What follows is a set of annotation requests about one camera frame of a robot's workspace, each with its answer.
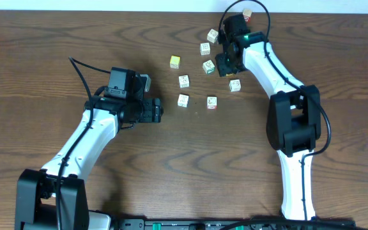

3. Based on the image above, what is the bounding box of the white block red side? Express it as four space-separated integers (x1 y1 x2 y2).
207 96 217 109

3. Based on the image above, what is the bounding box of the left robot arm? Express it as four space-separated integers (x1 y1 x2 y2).
15 96 164 229

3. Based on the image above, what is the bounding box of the red block at table edge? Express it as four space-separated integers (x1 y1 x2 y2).
242 8 252 22

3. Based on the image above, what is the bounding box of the white block green side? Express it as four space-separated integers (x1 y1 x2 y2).
203 60 215 74

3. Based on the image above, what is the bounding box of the white block top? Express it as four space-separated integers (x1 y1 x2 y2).
207 29 219 43

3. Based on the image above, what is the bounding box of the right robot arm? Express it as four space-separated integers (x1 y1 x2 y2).
215 31 321 220

